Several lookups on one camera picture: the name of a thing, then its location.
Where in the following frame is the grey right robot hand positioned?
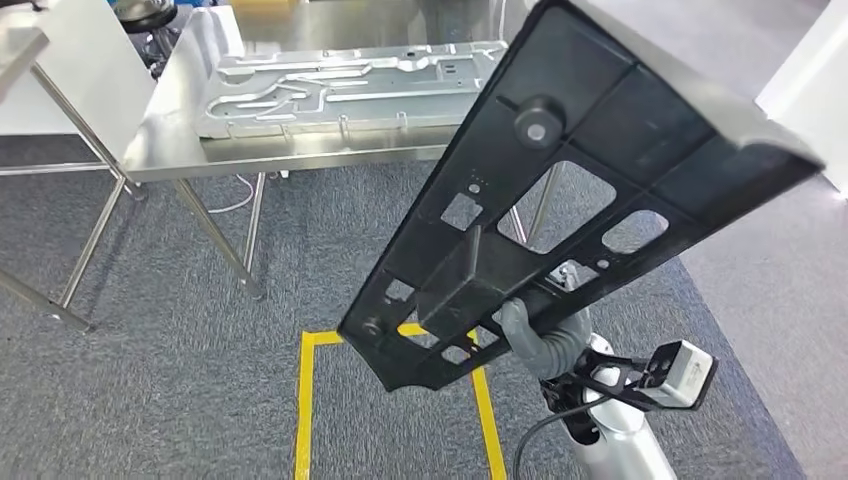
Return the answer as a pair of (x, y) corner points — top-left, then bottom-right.
(500, 299), (549, 374)

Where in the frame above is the black plastic panel part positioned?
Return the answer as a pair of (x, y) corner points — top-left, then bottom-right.
(337, 0), (826, 393)

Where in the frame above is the stainless steel workbench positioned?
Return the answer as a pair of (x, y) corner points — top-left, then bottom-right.
(122, 0), (572, 301)

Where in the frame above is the yellow floor tape square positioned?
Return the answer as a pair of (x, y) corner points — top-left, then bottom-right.
(294, 323), (509, 480)

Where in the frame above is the machined aluminium fixture plate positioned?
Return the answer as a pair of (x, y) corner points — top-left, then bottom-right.
(195, 40), (510, 142)

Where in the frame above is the white cabinet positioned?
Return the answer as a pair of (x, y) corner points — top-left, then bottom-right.
(0, 0), (158, 162)
(755, 0), (848, 200)

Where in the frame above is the black round stool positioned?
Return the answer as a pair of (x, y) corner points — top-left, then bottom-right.
(113, 0), (181, 79)

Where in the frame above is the stainless steel table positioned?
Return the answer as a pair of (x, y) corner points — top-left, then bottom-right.
(0, 26), (148, 334)

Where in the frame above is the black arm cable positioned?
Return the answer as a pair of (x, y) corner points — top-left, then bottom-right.
(513, 394), (598, 480)

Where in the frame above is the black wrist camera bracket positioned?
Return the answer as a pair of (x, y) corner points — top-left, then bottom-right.
(539, 351), (664, 415)

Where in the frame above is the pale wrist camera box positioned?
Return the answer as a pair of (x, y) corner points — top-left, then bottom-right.
(645, 341), (719, 411)

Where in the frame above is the white floor cable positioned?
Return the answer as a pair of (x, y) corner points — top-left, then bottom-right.
(207, 173), (257, 215)

